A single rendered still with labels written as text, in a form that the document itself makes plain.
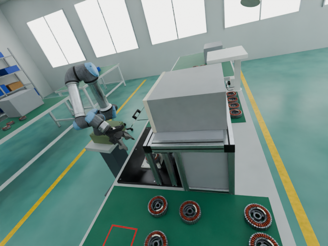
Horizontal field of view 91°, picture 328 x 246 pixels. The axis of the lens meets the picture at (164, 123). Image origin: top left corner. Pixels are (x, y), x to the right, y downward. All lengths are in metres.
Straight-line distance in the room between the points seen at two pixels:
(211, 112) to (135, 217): 0.71
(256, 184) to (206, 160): 0.36
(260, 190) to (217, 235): 0.34
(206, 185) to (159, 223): 0.33
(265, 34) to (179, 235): 5.41
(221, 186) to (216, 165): 0.17
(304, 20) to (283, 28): 0.43
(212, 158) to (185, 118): 0.23
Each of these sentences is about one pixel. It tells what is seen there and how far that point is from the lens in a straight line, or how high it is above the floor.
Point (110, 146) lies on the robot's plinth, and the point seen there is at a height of 0.75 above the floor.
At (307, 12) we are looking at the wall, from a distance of 5.98.
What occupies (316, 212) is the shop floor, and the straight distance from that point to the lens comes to 2.02.
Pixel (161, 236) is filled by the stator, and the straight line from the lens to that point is 0.94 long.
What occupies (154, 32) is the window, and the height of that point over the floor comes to 1.30.
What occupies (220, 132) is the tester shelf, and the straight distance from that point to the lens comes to 0.84.
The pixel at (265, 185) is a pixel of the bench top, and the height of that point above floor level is 0.75.
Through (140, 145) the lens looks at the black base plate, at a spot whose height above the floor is 0.77.
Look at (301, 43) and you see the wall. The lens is 6.10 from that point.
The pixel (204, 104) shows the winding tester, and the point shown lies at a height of 1.27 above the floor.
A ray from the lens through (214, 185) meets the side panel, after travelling 1.01.
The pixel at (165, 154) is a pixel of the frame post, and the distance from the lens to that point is 0.87.
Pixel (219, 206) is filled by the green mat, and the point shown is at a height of 0.75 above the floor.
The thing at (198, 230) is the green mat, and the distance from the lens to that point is 0.96.
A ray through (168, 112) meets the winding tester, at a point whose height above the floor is 1.24.
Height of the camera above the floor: 1.63
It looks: 32 degrees down
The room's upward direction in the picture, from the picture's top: 16 degrees counter-clockwise
